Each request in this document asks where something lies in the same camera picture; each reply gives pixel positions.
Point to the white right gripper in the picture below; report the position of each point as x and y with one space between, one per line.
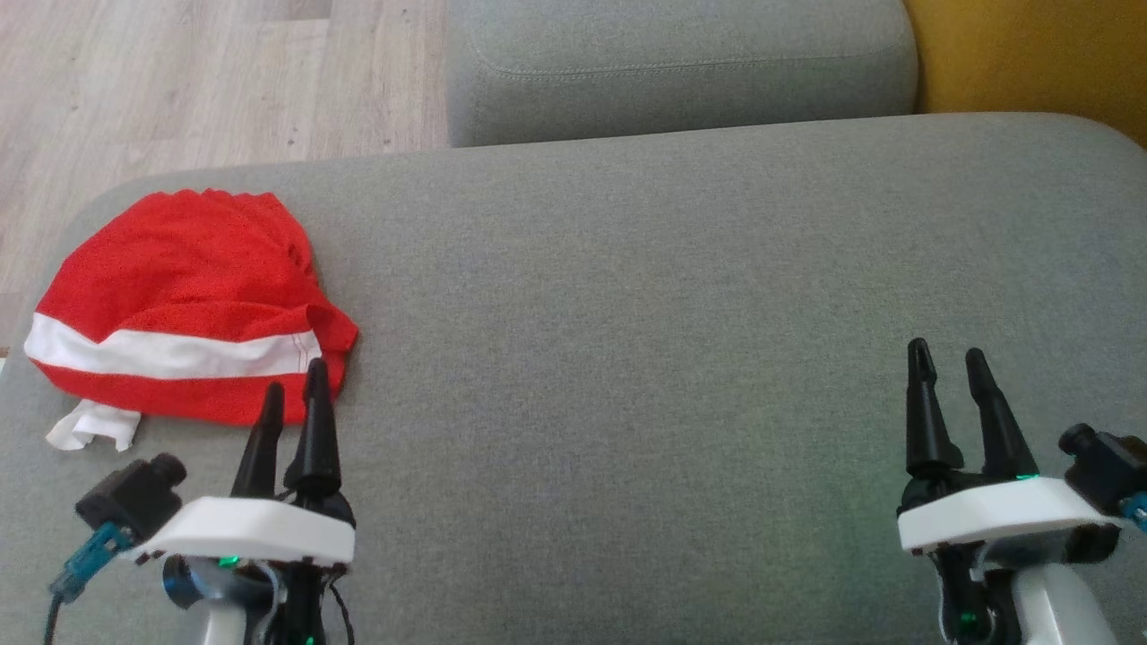
995 515

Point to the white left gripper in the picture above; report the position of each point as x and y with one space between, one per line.
251 528

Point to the red shorts white stripe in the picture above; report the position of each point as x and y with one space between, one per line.
179 269

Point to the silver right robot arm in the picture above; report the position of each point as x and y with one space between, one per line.
1062 618

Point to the large yellow sofa backrest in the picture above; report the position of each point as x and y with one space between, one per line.
1030 54

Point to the grey sofa back cushion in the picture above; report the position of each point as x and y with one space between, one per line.
672 72

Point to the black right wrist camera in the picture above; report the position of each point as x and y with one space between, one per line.
1107 470

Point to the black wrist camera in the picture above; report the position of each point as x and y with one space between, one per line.
1107 470
130 497

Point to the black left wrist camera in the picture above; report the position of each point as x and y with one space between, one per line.
130 497

